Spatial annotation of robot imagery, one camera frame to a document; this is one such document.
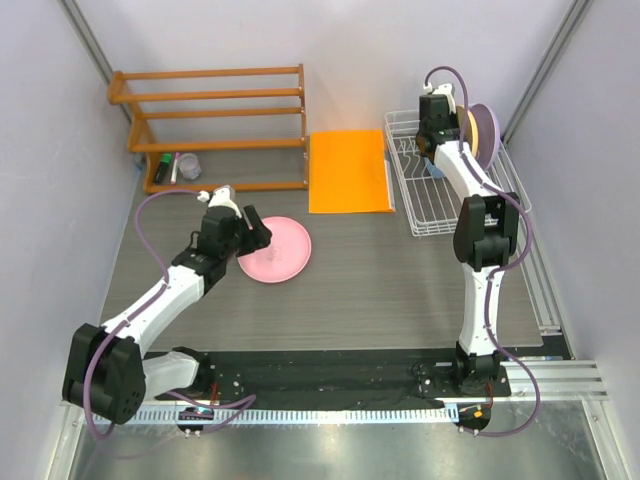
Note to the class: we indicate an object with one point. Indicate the pink white marker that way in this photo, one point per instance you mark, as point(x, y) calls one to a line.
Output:
point(175, 169)

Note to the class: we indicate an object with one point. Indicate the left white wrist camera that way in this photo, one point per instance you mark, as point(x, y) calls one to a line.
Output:
point(223, 196)

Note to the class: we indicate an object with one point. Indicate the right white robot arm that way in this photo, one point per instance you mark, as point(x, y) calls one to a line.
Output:
point(463, 145)

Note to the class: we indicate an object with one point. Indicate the pink plate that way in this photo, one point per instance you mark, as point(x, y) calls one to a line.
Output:
point(286, 256)

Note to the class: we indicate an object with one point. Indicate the aluminium frame rail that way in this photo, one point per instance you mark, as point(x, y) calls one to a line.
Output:
point(557, 380)

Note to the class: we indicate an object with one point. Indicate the green highlighter marker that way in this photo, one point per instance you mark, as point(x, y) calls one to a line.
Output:
point(162, 168)

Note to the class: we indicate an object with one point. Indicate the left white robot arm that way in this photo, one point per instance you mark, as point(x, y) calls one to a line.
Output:
point(108, 372)

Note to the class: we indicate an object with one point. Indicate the white wire dish rack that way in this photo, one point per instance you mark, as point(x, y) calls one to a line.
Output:
point(430, 202)

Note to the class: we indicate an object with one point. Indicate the perforated cable duct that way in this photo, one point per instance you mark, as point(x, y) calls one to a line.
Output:
point(167, 414)

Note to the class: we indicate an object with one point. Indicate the blue plate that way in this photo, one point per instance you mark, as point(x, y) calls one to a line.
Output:
point(433, 171)

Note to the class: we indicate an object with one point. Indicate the purple plate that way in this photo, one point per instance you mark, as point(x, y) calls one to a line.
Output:
point(488, 137)

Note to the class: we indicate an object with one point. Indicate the controller board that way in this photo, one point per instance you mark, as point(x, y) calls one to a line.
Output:
point(473, 418)
point(192, 420)

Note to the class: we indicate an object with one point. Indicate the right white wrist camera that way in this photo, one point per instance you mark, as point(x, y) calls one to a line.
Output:
point(446, 90)

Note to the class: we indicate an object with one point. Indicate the right controller board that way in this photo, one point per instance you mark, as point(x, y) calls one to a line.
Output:
point(473, 418)

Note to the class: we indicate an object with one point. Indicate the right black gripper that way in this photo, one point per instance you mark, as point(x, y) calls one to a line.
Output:
point(451, 118)

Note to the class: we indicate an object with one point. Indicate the orange folder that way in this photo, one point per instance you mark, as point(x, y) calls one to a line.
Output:
point(348, 173)

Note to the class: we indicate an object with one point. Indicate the wooden shelf rack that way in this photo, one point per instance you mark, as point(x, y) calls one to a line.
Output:
point(142, 140)

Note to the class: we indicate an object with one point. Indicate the left controller board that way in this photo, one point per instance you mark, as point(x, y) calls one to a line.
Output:
point(192, 420)

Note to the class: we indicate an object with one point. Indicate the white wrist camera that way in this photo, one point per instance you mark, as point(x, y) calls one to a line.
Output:
point(446, 90)
point(223, 196)

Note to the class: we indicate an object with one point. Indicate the yellow plate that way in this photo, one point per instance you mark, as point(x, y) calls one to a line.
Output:
point(471, 136)

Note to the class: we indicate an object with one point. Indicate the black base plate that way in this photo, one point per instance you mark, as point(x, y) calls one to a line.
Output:
point(337, 380)

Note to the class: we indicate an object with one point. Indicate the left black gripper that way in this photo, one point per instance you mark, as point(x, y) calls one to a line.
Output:
point(258, 235)

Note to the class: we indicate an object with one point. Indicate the clear plastic cup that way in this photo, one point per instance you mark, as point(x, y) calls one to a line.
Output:
point(189, 166)

